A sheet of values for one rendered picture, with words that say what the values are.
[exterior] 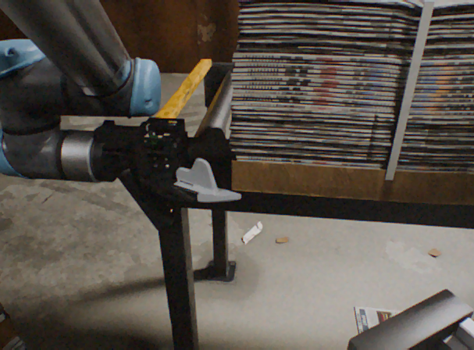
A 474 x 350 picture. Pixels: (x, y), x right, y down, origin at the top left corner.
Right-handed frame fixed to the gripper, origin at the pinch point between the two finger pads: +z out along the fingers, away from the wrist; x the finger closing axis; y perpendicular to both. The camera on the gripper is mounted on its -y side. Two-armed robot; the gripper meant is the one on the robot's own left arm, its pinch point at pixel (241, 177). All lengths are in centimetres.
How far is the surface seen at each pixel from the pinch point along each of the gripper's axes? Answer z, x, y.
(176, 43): -97, 325, -47
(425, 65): 19.3, -4.8, 17.6
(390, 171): 18.1, -5.7, 5.5
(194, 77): -15.5, 41.0, 2.3
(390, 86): 16.3, -4.6, 15.2
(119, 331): -43, 31, -80
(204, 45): -70, 325, -48
